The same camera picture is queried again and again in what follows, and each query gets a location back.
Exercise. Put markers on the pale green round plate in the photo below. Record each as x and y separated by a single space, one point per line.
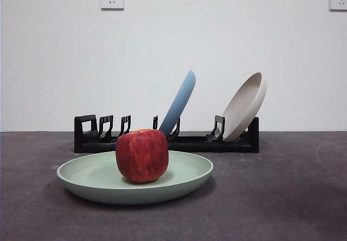
89 189

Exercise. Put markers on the cream round deep plate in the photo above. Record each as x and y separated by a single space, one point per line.
244 108

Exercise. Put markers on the light blue round plate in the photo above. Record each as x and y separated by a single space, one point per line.
179 105

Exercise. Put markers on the red apple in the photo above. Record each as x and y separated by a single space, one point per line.
141 157

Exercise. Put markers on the black plastic plate rack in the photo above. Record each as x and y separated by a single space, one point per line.
230 146

